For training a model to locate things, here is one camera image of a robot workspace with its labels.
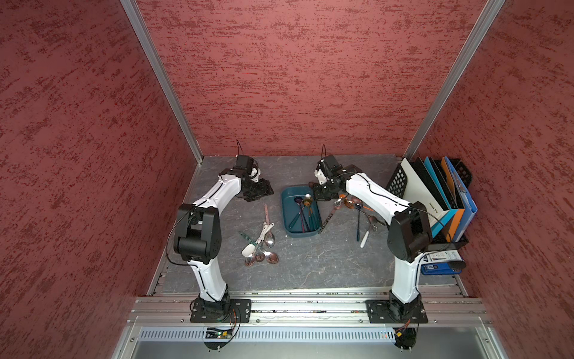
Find silver spoon patterned handle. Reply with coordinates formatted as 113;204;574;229
318;198;342;234

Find gold spoon green handle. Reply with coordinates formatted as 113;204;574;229
303;197;316;231
288;196;310;233

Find purple metal spoon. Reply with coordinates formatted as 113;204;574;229
294;197;310;233

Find gold spoon white handle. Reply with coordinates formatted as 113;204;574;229
360;215;379;248

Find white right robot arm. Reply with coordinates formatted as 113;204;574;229
312;155;432;322

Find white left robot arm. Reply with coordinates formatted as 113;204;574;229
173;155;274;317

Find orange plastic spoon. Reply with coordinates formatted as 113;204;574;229
343;197;373;212

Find teal plastic storage box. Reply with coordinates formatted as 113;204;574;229
281;185;322;239

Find blue box under rack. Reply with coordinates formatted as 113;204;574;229
421;260;466;275

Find black mesh file rack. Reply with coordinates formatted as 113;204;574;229
385;158;474;252

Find white folder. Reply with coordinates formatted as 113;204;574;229
401;159;448;226

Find teal folder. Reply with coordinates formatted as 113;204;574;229
424;157;453;242

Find orange folder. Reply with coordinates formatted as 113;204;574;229
441;157;464;242

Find blue binder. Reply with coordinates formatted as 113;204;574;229
444;157;478;242

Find pink riveted spoon handle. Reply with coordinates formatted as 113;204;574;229
264;204;271;224

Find green patterned spoon handle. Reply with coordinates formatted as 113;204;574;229
239;231;259;249

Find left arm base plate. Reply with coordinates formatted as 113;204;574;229
190;297;252;324

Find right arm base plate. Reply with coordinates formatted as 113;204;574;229
365;297;428;325

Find aluminium front rail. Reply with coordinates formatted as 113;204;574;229
127;293;493;328

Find left aluminium corner post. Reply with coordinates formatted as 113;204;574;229
120;0;204;165

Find aluminium corner post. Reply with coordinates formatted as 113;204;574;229
120;0;204;165
403;0;505;160

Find right aluminium corner post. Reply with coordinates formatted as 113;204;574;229
403;0;505;160

